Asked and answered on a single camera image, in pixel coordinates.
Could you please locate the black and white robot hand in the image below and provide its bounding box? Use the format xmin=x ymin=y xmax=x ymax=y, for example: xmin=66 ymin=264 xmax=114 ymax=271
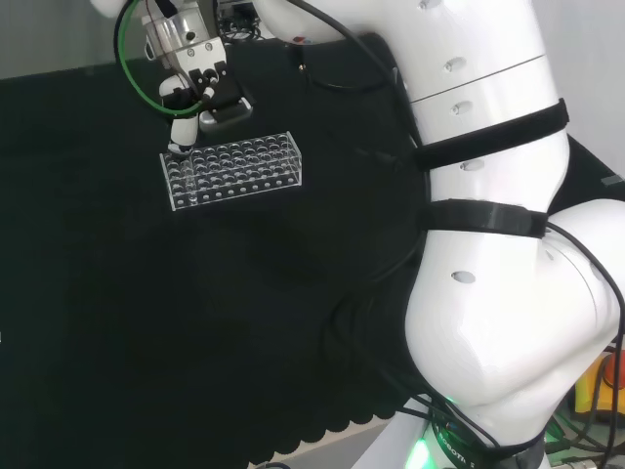
xmin=144 ymin=37 xmax=256 ymax=155

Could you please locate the black bench cloth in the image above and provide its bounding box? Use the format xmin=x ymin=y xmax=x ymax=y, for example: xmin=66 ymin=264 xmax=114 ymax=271
xmin=0 ymin=31 xmax=625 ymax=463

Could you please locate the thin black cable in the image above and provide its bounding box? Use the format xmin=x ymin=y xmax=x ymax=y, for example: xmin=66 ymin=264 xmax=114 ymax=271
xmin=545 ymin=222 xmax=625 ymax=453
xmin=287 ymin=0 xmax=437 ymax=290

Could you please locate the green cable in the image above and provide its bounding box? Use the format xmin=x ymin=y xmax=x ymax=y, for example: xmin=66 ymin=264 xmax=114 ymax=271
xmin=113 ymin=0 xmax=217 ymax=119

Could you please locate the yellow stop button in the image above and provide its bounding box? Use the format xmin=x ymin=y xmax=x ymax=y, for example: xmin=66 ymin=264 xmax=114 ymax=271
xmin=574 ymin=349 xmax=625 ymax=416

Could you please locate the clear test tube rack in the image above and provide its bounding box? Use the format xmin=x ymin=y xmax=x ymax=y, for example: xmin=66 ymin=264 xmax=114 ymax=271
xmin=159 ymin=130 xmax=303 ymax=212

